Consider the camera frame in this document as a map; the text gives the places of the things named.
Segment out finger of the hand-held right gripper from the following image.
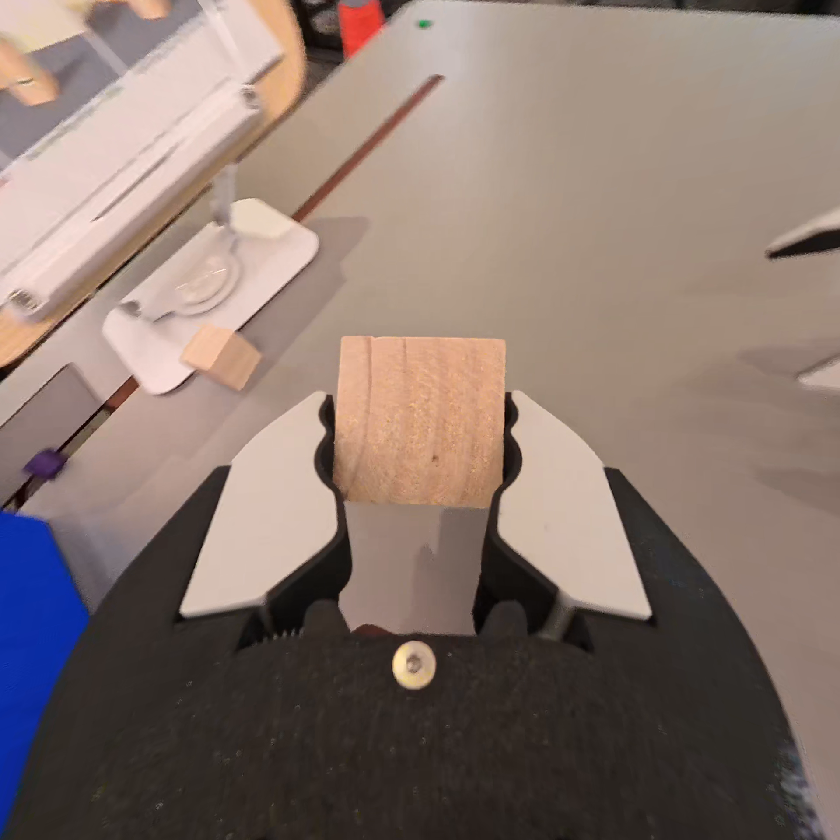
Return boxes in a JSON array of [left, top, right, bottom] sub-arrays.
[[766, 206, 840, 261], [794, 353, 840, 393]]

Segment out medium wooden cube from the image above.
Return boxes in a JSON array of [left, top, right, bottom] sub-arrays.
[[182, 326, 263, 392]]

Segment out large wooden cube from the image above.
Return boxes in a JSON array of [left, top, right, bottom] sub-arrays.
[[332, 336, 509, 508]]

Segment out blue plastic bin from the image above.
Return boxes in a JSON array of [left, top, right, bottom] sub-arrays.
[[0, 511, 91, 821]]

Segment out white instruction sheet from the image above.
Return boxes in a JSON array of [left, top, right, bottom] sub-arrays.
[[0, 0, 287, 283]]

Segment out purple wooden cube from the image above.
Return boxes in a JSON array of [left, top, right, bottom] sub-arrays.
[[23, 448, 68, 481]]

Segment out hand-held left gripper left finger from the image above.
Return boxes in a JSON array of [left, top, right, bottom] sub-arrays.
[[179, 392, 353, 623]]

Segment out wooden display board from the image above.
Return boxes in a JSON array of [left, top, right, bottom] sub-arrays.
[[0, 0, 309, 370]]

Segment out orange striped traffic cone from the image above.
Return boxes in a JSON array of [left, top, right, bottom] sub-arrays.
[[338, 0, 387, 57]]

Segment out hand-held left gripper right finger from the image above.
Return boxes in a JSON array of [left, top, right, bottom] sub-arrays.
[[479, 390, 653, 626]]

